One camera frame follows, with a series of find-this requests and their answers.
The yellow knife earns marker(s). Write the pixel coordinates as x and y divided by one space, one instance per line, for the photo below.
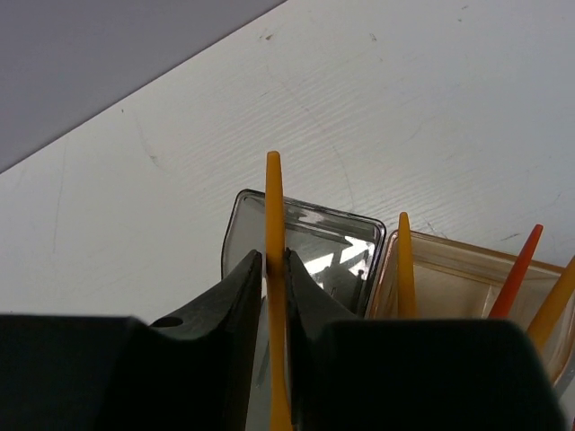
280 413

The dark smoke plastic container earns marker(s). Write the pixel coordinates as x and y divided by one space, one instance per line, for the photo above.
340 251

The yellow chopstick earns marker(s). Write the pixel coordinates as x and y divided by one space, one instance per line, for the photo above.
541 327

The orange fork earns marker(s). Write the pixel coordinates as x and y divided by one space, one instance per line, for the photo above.
514 280

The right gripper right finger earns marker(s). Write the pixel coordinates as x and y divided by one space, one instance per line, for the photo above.
349 373

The orange plastic container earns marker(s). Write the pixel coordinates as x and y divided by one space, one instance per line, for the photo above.
455 280

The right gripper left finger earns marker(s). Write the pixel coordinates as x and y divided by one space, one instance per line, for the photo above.
188 370

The yellow fork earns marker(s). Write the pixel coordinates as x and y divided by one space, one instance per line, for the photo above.
407 303

